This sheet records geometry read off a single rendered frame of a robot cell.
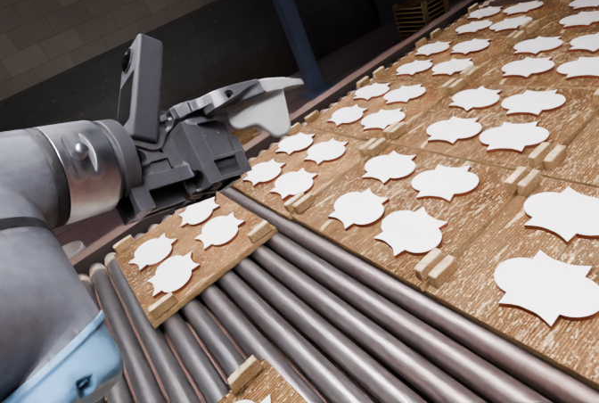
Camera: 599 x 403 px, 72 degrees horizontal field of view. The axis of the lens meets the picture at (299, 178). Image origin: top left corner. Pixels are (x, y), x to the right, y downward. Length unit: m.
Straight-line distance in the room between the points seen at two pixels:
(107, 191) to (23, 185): 0.06
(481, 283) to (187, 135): 0.53
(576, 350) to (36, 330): 0.60
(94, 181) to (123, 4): 5.03
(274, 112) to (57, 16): 4.95
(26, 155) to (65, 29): 4.99
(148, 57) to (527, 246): 0.64
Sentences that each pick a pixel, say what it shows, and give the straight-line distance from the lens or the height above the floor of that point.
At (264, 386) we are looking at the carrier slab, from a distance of 0.73.
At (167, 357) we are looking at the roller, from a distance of 0.92.
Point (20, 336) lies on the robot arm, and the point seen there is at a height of 1.38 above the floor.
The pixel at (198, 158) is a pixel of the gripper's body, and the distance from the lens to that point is 0.37.
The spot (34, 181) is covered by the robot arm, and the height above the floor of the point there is 1.42.
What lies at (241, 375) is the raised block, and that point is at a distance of 0.74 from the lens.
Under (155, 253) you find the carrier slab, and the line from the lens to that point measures 1.19.
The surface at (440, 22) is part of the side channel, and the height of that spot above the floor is 0.95.
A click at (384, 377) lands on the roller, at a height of 0.92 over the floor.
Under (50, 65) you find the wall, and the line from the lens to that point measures 5.32.
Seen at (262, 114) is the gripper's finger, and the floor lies 1.36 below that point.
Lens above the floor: 1.49
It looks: 28 degrees down
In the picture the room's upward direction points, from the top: 24 degrees counter-clockwise
